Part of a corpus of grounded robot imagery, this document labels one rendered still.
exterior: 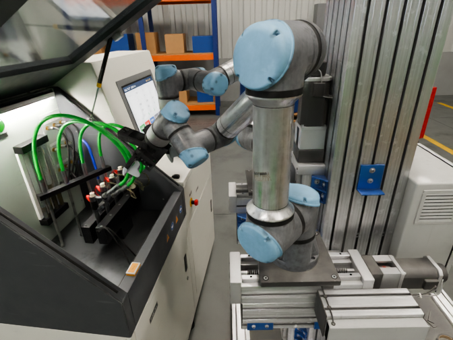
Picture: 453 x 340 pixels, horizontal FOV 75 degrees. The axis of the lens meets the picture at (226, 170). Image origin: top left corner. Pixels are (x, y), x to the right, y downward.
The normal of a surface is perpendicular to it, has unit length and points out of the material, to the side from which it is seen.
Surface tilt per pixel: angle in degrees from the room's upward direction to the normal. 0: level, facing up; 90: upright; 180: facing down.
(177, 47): 90
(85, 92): 90
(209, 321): 0
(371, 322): 0
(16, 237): 90
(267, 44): 82
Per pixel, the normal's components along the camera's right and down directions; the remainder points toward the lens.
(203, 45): 0.07, 0.43
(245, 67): -0.67, 0.22
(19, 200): 0.99, 0.04
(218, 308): -0.03, -0.90
